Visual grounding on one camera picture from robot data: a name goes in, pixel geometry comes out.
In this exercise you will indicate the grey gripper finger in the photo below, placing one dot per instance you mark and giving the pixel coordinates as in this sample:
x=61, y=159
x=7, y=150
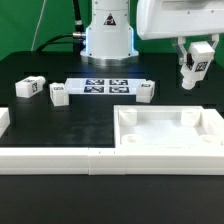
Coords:
x=212, y=42
x=179, y=44

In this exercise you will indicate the white fence piece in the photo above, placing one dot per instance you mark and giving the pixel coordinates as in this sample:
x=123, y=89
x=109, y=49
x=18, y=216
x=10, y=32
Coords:
x=215, y=118
x=4, y=120

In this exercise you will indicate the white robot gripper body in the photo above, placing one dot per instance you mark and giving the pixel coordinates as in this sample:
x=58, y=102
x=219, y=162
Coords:
x=159, y=19

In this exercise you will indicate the white left fence piece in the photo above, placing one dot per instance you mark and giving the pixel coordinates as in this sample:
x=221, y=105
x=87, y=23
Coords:
x=4, y=120

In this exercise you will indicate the white right fence piece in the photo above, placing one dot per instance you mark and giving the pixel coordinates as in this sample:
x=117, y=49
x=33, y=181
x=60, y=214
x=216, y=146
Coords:
x=215, y=118

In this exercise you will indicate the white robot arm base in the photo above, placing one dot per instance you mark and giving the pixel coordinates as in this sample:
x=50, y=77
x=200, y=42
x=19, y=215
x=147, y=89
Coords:
x=109, y=37

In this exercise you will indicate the white apriltag base plate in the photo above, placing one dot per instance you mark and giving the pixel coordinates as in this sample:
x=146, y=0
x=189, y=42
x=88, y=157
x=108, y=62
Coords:
x=102, y=86

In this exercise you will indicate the white front fence wall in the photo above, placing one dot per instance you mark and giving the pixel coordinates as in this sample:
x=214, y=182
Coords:
x=25, y=161

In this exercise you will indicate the white square table top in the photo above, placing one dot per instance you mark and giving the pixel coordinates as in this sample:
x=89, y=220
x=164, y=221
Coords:
x=165, y=126

